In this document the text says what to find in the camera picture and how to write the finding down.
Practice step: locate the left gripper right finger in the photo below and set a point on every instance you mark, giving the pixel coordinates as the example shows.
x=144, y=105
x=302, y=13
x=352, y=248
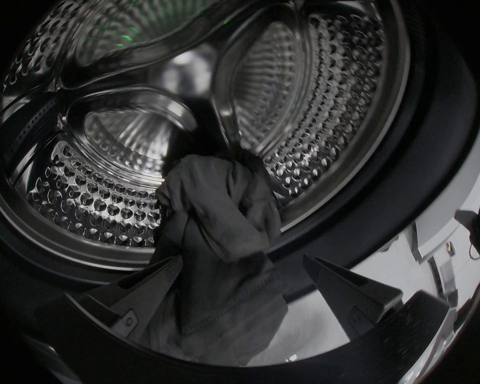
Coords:
x=345, y=288

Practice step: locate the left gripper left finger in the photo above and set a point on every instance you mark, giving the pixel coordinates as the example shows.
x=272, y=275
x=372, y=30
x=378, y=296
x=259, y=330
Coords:
x=150, y=287

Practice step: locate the dark grey garment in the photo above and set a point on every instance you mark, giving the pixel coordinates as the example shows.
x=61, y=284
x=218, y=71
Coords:
x=225, y=232

